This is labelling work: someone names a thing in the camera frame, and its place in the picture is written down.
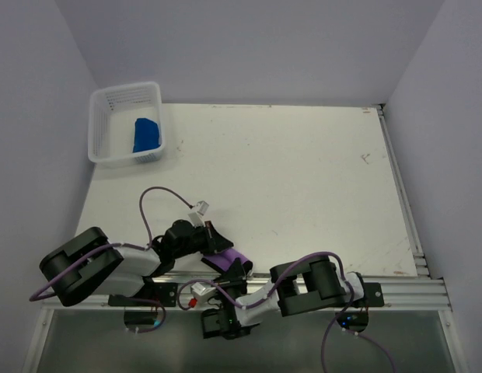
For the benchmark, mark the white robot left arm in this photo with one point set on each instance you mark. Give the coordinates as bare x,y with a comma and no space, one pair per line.
90,264

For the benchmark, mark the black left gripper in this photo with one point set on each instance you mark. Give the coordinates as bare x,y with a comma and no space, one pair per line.
214,240

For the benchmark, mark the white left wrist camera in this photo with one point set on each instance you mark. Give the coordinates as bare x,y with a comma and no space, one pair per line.
197,213

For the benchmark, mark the aluminium mounting rail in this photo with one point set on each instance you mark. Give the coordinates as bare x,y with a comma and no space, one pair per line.
399,293

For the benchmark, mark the blue towel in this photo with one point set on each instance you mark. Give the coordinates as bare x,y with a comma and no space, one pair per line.
147,135

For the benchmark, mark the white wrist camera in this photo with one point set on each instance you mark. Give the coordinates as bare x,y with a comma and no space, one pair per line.
200,293
197,213

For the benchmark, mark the white plastic basket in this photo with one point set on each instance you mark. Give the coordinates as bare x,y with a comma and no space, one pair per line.
112,113

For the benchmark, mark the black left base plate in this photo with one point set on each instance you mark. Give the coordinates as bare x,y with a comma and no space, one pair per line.
151,294

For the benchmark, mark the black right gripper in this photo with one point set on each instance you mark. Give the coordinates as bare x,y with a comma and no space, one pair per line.
235,277

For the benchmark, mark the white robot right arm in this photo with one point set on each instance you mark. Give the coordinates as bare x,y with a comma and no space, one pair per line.
314,284

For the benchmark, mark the purple towel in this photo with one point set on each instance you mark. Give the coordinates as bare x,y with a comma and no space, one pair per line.
221,262

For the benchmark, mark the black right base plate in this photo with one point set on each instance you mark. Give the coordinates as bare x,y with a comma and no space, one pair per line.
373,297

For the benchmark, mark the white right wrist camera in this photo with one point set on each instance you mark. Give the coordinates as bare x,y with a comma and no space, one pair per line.
200,293

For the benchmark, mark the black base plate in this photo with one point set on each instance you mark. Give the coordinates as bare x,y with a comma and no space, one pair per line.
373,297
151,294

